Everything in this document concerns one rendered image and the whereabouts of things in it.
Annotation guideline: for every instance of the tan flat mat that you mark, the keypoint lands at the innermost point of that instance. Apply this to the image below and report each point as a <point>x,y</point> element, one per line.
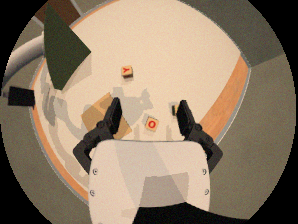
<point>97,112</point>

